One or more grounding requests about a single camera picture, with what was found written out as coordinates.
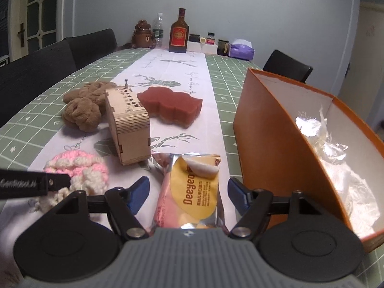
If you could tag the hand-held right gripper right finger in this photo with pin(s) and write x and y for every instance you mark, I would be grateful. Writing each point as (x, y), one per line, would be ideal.
(238, 193)

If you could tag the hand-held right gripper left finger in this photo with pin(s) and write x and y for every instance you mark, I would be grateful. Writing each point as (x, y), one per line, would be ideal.
(138, 193)

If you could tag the silver and yellow snack packet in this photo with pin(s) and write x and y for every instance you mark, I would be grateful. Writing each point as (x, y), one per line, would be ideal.
(186, 192)

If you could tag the pink and cream crocheted scrubber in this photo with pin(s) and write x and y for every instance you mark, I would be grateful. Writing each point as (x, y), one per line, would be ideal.
(78, 163)

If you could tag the orange cardboard box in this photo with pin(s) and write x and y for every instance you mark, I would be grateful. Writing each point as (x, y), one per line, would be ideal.
(264, 132)

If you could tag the clear plastic bag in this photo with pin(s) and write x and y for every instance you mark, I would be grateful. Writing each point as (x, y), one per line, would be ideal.
(345, 180)

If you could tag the wooden radio box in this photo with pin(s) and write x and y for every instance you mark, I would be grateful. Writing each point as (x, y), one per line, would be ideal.
(132, 132)

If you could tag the brown plush towel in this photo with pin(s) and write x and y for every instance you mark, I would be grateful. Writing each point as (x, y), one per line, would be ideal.
(84, 111)

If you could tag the dark red sponge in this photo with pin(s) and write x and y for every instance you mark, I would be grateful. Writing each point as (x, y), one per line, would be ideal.
(171, 105)

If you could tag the black chair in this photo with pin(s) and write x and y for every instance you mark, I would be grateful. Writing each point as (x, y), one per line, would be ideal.
(33, 78)
(286, 66)
(93, 48)

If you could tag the white printed table runner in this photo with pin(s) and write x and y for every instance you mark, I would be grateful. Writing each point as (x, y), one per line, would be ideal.
(186, 78)

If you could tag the purple tissue pack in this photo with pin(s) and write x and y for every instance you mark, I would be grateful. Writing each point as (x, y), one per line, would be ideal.
(241, 51)

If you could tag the dark glass jar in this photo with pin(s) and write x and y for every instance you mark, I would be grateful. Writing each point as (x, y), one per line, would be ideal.
(223, 47)

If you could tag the white box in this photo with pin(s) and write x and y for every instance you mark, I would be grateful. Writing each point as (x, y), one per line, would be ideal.
(198, 48)

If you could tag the red label jar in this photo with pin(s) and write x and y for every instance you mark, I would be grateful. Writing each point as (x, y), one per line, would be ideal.
(211, 39)

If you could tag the small cream cup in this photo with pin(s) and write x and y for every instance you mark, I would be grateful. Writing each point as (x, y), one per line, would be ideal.
(203, 40)

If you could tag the brown bear bottle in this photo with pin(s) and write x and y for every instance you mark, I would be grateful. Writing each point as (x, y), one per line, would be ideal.
(143, 36)

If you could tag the brown liquor bottle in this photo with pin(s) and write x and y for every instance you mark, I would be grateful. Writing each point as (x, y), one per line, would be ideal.
(178, 37)

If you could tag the small dark jar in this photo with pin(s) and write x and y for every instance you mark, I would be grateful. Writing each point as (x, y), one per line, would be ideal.
(194, 37)

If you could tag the clear water bottle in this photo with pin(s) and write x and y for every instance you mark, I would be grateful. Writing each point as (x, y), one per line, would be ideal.
(157, 31)

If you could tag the glass panel door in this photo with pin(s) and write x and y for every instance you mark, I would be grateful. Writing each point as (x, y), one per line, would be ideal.
(42, 9)

